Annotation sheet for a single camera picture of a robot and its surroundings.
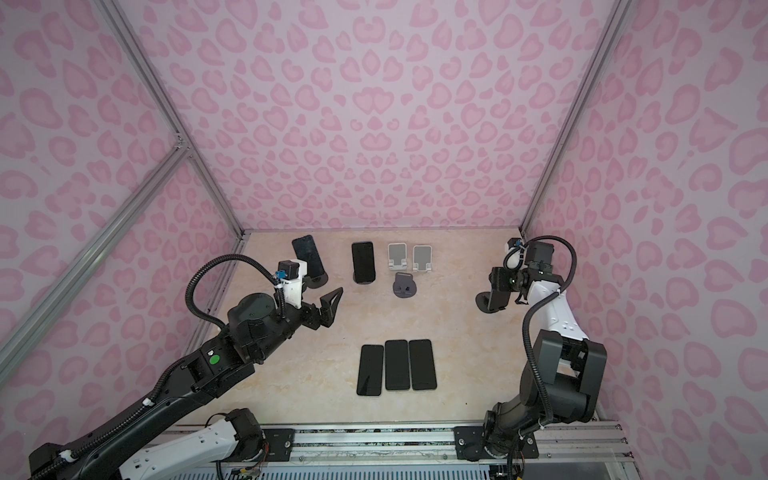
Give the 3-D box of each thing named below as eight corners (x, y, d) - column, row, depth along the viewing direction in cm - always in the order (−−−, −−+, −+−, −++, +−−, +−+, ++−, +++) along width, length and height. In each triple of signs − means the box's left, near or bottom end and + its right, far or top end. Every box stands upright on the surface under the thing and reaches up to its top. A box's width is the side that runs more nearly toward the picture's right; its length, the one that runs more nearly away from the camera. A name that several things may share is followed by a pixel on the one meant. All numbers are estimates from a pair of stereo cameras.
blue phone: (355, 285, 105) (350, 259, 94) (356, 268, 110) (352, 241, 99) (375, 285, 105) (372, 259, 94) (375, 268, 110) (373, 241, 99)
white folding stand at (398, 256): (388, 270, 110) (388, 254, 103) (389, 258, 113) (388, 242, 106) (407, 270, 110) (407, 254, 103) (406, 258, 113) (407, 242, 106)
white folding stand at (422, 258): (412, 273, 109) (413, 259, 103) (412, 259, 113) (413, 245, 107) (431, 273, 109) (433, 259, 103) (430, 259, 113) (432, 245, 107)
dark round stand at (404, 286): (402, 303, 101) (402, 288, 95) (391, 291, 105) (391, 276, 98) (417, 292, 104) (419, 277, 97) (407, 281, 107) (408, 266, 100)
